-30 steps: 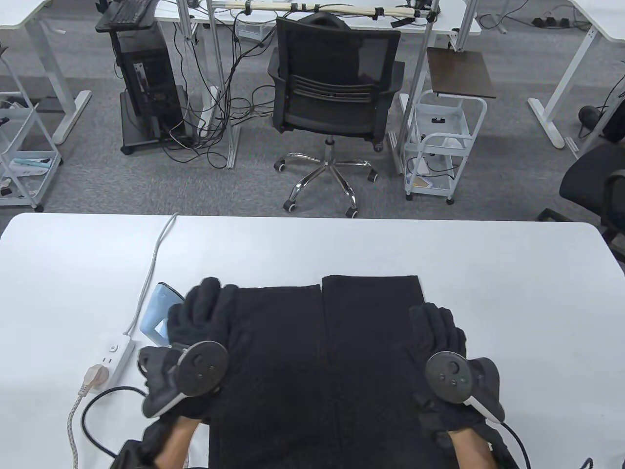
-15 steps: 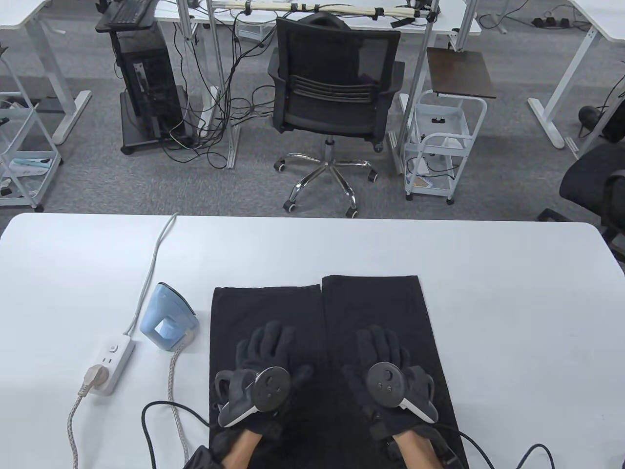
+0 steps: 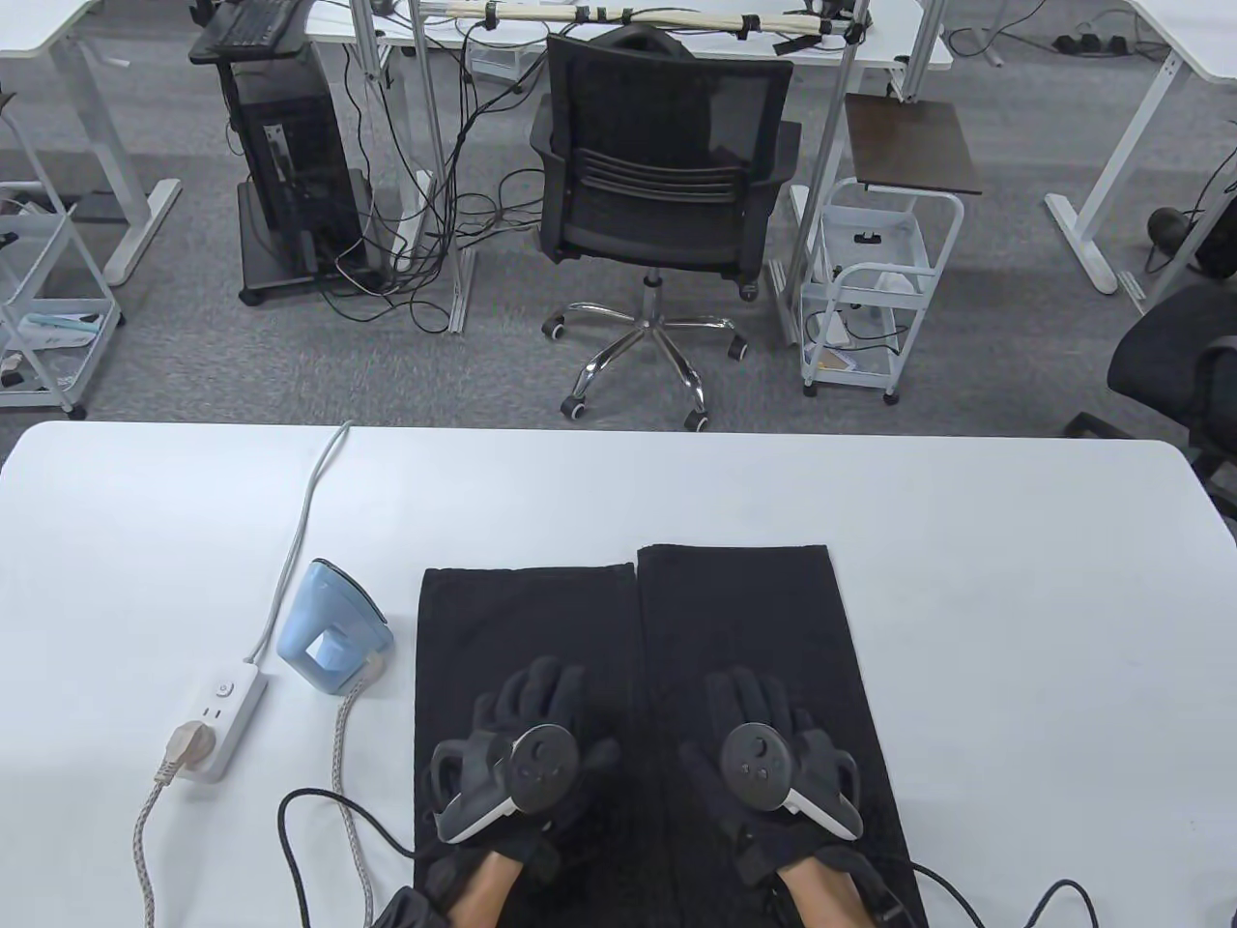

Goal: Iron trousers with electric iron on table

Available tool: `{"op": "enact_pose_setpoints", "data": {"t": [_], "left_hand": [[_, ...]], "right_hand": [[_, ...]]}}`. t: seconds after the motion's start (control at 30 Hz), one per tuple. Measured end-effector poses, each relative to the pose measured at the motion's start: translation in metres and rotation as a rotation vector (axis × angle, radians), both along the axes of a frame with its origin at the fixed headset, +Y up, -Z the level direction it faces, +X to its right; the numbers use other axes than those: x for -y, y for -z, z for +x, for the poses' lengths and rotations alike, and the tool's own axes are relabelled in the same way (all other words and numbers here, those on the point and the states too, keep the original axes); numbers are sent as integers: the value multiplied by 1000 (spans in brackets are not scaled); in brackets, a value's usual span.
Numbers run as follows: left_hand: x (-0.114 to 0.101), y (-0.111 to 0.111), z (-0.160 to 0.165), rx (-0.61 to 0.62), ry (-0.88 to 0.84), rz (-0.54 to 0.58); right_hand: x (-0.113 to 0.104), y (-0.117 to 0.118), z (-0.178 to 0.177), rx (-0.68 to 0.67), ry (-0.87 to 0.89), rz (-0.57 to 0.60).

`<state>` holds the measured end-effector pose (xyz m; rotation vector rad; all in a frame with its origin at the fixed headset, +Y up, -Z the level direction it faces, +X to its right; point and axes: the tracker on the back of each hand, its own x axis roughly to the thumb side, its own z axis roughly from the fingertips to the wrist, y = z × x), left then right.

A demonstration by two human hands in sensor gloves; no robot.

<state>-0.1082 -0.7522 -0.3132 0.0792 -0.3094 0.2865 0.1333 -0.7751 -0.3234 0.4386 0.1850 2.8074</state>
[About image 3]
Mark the person's left hand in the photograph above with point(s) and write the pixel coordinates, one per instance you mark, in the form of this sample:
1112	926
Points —
483	764

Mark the person's right hand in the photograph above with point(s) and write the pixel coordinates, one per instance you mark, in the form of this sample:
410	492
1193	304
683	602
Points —
821	749

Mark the person's right thumb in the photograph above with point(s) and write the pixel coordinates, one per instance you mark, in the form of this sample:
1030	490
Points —
694	764

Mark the person's left thumb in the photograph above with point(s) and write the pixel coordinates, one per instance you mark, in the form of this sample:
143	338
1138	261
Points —
601	758

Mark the person's left forearm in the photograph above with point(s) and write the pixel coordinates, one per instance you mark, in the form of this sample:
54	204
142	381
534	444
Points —
480	894

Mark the person's right forearm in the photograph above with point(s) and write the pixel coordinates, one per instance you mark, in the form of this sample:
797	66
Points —
821	894

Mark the black white right glove controller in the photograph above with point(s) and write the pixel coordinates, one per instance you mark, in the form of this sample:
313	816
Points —
759	764

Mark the black white glove controller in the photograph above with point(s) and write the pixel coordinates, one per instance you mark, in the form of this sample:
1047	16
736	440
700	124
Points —
759	764
536	766

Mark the black white left glove controller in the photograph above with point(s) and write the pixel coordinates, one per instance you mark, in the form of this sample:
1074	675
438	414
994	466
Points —
536	766

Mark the black trousers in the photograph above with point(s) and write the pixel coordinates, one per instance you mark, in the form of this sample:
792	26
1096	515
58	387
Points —
744	619

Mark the light blue mini iron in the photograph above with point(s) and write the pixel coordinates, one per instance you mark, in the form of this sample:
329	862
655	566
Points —
333	628

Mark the white power strip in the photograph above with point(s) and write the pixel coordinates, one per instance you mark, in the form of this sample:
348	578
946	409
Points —
220	720

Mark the beige plug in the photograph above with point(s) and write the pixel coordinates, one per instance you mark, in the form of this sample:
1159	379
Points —
184	749

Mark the white cart with brown top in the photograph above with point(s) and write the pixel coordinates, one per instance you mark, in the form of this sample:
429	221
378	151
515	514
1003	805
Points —
875	280

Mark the black computer cart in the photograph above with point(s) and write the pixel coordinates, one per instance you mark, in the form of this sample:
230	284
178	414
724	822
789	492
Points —
290	261

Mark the black mesh office chair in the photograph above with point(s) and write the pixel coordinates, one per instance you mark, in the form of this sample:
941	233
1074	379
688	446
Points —
667	155

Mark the black fabric office chair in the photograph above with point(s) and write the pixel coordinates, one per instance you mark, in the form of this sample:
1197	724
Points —
1184	377

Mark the black computer tower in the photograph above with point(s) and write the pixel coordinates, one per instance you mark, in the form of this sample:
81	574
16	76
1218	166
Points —
290	164

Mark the black round floor device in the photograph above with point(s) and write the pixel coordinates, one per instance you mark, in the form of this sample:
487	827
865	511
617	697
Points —
1171	227

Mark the white desk with power strip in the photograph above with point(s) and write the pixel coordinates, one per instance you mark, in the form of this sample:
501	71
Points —
1160	106

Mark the black keyboard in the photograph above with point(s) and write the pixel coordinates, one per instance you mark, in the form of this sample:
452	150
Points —
253	21

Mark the black floor power strip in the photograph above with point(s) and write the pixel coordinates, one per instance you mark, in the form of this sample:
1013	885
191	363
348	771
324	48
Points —
1082	43

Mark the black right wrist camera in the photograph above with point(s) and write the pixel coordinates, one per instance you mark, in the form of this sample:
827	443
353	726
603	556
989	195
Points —
887	899

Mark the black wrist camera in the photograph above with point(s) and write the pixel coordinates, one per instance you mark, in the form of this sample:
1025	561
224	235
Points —
411	911
887	899

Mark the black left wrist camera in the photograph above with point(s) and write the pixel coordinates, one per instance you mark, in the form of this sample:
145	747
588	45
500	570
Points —
411	911

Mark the aluminium frame post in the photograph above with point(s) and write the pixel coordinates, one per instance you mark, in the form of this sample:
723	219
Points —
435	145
821	164

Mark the white desk with aluminium frame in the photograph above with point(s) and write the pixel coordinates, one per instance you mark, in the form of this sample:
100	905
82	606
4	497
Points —
676	43

